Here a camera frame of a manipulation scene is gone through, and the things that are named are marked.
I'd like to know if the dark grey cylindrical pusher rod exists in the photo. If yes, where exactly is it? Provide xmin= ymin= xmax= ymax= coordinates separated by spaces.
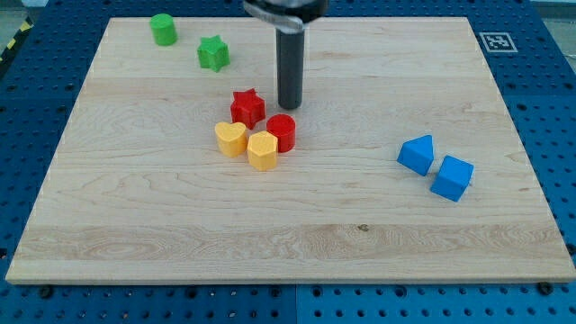
xmin=276 ymin=30 xmax=305 ymax=110

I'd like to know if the red cylinder block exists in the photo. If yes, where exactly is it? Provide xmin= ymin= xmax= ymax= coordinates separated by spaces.
xmin=266 ymin=113 xmax=296 ymax=153

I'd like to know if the green cylinder block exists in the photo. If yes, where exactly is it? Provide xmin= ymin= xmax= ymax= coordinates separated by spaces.
xmin=149 ymin=13 xmax=177 ymax=46

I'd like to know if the yellow heart block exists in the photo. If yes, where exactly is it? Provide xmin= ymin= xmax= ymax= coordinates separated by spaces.
xmin=214 ymin=122 xmax=248 ymax=158

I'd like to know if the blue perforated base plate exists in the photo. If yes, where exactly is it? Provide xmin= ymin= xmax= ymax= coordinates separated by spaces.
xmin=1 ymin=1 xmax=575 ymax=323

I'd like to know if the green star block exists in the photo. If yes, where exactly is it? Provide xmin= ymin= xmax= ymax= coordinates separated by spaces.
xmin=197 ymin=35 xmax=230 ymax=72

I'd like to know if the blue triangle block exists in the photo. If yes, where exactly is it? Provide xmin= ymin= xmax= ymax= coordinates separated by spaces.
xmin=397 ymin=135 xmax=435 ymax=176

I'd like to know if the blue cube block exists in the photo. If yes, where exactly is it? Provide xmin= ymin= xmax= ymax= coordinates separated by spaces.
xmin=430 ymin=155 xmax=474 ymax=203

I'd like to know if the light wooden board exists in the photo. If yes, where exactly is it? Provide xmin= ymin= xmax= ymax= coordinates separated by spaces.
xmin=6 ymin=17 xmax=575 ymax=285

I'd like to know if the yellow hexagon block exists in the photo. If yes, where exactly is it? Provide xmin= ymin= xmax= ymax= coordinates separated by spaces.
xmin=247 ymin=130 xmax=278 ymax=171

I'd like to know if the red star block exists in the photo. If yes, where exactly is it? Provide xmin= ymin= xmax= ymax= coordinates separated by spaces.
xmin=230 ymin=88 xmax=266 ymax=130

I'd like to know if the white fiducial marker tag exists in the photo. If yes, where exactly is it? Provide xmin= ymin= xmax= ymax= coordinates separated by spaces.
xmin=479 ymin=31 xmax=518 ymax=53

